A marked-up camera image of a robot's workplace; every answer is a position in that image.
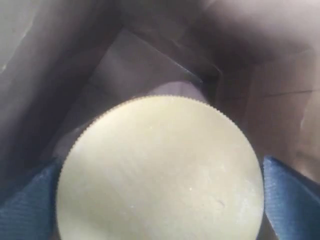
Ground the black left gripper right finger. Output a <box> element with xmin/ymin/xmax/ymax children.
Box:
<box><xmin>263</xmin><ymin>156</ymin><xmax>320</xmax><ymax>240</ymax></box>

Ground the brown paper shopping bag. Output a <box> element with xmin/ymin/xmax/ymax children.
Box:
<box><xmin>0</xmin><ymin>0</ymin><xmax>320</xmax><ymax>240</ymax></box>

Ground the clear jar with gold lid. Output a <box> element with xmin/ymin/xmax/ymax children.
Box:
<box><xmin>55</xmin><ymin>94</ymin><xmax>264</xmax><ymax>240</ymax></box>

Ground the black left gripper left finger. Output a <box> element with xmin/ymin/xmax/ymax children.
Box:
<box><xmin>0</xmin><ymin>159</ymin><xmax>62</xmax><ymax>240</ymax></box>

